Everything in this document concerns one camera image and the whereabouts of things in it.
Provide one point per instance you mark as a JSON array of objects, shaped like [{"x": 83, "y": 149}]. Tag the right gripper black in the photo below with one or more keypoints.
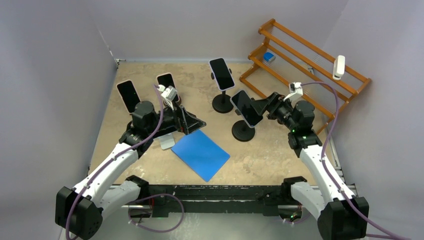
[{"x": 279, "y": 103}]

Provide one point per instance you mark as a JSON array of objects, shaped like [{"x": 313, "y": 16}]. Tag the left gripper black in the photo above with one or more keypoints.
[{"x": 184, "y": 121}]

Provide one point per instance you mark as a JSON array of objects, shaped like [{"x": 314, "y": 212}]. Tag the black round phone stand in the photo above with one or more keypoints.
[
  {"x": 242, "y": 132},
  {"x": 221, "y": 103}
]

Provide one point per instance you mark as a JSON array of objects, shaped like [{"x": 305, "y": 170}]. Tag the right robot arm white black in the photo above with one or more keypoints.
[{"x": 335, "y": 207}]

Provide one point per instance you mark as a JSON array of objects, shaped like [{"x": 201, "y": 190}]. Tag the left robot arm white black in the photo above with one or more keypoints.
[{"x": 80, "y": 210}]

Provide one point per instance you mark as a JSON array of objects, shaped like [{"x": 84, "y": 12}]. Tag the silver phone stand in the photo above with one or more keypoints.
[{"x": 166, "y": 141}]

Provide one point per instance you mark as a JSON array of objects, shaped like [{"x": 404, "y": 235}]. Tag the phone in lilac case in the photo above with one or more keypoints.
[{"x": 221, "y": 74}]

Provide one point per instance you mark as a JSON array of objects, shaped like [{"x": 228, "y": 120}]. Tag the pink phone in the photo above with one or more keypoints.
[
  {"x": 166, "y": 79},
  {"x": 129, "y": 95}
]

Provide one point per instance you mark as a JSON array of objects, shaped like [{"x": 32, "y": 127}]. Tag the far left pink phone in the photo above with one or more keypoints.
[{"x": 129, "y": 95}]

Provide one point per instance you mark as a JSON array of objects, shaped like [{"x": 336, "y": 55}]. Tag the blue mat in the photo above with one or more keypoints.
[{"x": 201, "y": 154}]

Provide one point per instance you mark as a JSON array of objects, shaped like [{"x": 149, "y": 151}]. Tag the orange wooden rack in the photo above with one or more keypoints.
[{"x": 298, "y": 60}]

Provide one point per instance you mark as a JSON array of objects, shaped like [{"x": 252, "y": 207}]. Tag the blue white eraser block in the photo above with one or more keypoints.
[{"x": 269, "y": 57}]

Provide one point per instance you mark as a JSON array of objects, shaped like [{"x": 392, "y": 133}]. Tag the white stapler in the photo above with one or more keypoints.
[{"x": 339, "y": 65}]

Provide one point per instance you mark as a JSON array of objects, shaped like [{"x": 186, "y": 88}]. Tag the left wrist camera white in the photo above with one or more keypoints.
[{"x": 168, "y": 94}]

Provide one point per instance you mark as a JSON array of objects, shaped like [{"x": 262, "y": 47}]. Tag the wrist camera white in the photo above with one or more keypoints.
[
  {"x": 295, "y": 92},
  {"x": 168, "y": 94}
]

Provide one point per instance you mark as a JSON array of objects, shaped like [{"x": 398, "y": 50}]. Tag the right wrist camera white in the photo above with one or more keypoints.
[{"x": 295, "y": 92}]

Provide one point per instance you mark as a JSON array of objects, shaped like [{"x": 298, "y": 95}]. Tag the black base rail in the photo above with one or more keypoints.
[{"x": 267, "y": 200}]

